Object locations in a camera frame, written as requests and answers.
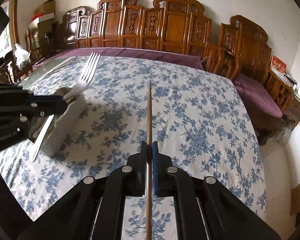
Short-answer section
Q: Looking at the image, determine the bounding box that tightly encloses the wooden bench armrest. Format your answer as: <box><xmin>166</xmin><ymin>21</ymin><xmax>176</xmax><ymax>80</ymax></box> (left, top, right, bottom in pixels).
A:
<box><xmin>266</xmin><ymin>68</ymin><xmax>295</xmax><ymax>113</ymax></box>

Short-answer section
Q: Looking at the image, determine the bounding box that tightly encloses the grey glass side table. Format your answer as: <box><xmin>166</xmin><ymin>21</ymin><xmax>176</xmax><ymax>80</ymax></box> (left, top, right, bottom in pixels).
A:
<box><xmin>14</xmin><ymin>57</ymin><xmax>74</xmax><ymax>87</ymax></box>

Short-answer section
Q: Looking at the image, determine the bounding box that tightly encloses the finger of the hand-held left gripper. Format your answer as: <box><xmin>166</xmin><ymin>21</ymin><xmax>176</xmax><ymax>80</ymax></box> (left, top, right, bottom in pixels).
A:
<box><xmin>27</xmin><ymin>93</ymin><xmax>65</xmax><ymax>106</ymax></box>
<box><xmin>27</xmin><ymin>101</ymin><xmax>70</xmax><ymax>123</ymax></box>

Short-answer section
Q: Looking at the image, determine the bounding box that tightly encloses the white flat box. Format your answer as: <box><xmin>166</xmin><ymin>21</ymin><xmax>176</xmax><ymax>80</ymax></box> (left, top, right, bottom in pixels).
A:
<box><xmin>29</xmin><ymin>13</ymin><xmax>55</xmax><ymax>24</ymax></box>

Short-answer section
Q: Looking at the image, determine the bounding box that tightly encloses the light wooden chopstick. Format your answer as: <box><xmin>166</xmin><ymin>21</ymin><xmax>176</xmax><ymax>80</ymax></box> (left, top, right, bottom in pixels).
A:
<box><xmin>144</xmin><ymin>82</ymin><xmax>153</xmax><ymax>240</ymax></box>

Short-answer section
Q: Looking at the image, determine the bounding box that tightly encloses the wooden shelf cabinet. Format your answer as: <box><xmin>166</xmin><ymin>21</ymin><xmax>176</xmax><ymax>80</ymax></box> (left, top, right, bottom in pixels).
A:
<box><xmin>25</xmin><ymin>21</ymin><xmax>63</xmax><ymax>58</ymax></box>

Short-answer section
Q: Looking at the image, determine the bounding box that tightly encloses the purple bench cushion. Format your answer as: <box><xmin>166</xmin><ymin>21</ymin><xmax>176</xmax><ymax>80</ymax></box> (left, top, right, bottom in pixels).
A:
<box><xmin>233</xmin><ymin>78</ymin><xmax>283</xmax><ymax>119</ymax></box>

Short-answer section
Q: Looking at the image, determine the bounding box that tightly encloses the clear plastic bag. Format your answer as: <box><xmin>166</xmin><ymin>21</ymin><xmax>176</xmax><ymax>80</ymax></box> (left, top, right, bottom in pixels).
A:
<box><xmin>274</xmin><ymin>122</ymin><xmax>293</xmax><ymax>146</ymax></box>

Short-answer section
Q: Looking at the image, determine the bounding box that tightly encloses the wooden window frame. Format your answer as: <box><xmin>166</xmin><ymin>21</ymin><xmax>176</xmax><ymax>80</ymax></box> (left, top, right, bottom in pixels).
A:
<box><xmin>0</xmin><ymin>0</ymin><xmax>21</xmax><ymax>55</ymax></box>

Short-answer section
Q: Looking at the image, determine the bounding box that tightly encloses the white plastic bag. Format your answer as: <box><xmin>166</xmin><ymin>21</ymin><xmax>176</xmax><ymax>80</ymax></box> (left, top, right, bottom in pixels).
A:
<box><xmin>14</xmin><ymin>43</ymin><xmax>31</xmax><ymax>71</ymax></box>

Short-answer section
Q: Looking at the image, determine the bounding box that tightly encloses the carved wooden bench back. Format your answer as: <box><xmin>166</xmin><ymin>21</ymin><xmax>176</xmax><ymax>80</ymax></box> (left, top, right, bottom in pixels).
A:
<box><xmin>218</xmin><ymin>14</ymin><xmax>273</xmax><ymax>81</ymax></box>

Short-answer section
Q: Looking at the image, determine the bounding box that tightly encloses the dark wooden chair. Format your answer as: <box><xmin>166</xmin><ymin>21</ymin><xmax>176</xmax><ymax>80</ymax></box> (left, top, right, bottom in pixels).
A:
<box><xmin>0</xmin><ymin>52</ymin><xmax>18</xmax><ymax>83</ymax></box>

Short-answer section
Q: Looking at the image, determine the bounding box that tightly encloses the dark carved wooden panel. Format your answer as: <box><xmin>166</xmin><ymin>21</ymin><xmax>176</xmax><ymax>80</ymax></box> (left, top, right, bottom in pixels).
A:
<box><xmin>62</xmin><ymin>6</ymin><xmax>91</xmax><ymax>50</ymax></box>

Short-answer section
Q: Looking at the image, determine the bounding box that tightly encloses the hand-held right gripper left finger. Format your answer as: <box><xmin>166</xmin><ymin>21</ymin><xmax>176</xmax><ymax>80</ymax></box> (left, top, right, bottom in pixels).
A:
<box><xmin>17</xmin><ymin>141</ymin><xmax>148</xmax><ymax>240</ymax></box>

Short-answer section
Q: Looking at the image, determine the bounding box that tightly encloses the red desk calendar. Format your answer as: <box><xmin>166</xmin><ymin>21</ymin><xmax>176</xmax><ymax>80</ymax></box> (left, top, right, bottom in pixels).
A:
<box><xmin>269</xmin><ymin>54</ymin><xmax>287</xmax><ymax>78</ymax></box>

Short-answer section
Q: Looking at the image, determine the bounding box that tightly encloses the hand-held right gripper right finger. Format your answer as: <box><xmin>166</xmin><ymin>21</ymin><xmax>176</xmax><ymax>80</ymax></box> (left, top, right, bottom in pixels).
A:
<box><xmin>152</xmin><ymin>141</ymin><xmax>282</xmax><ymax>240</ymax></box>

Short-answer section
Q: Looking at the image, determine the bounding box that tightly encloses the blue floral bedspread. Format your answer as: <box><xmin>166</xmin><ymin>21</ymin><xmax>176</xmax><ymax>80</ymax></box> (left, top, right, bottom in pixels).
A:
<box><xmin>0</xmin><ymin>54</ymin><xmax>267</xmax><ymax>240</ymax></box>

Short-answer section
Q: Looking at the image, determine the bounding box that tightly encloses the white rectangular utensil holder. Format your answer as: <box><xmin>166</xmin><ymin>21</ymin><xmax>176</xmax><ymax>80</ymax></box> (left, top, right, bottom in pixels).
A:
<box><xmin>33</xmin><ymin>87</ymin><xmax>87</xmax><ymax>158</ymax></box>

